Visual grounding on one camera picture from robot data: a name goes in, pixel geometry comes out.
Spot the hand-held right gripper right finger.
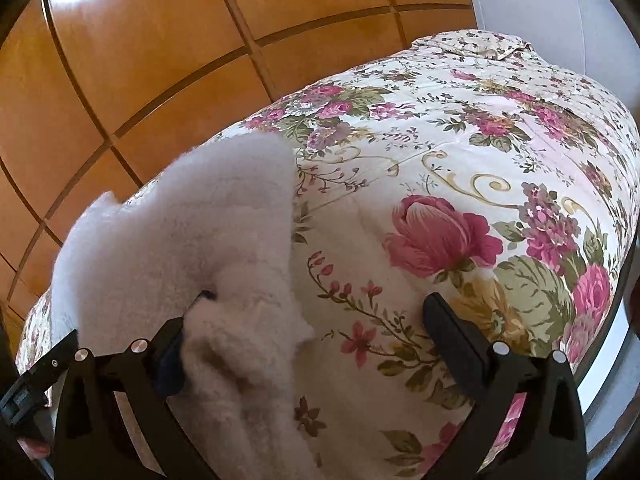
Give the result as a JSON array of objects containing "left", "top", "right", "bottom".
[{"left": 423, "top": 291, "right": 589, "bottom": 480}]

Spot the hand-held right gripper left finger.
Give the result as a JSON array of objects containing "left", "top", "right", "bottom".
[{"left": 52, "top": 290, "right": 222, "bottom": 480}]

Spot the white knitted sweater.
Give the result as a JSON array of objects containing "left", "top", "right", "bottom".
[{"left": 50, "top": 132, "right": 317, "bottom": 480}]

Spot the floral bedspread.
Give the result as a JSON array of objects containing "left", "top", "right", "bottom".
[{"left": 15, "top": 30, "right": 640, "bottom": 480}]

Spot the floral pillow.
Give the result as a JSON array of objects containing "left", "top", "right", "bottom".
[{"left": 412, "top": 30, "right": 538, "bottom": 62}]

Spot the wooden wardrobe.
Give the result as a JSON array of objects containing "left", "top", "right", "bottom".
[{"left": 0, "top": 0, "right": 476, "bottom": 356}]

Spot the white padded headboard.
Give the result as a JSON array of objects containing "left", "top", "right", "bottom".
[{"left": 460, "top": 0, "right": 640, "bottom": 118}]

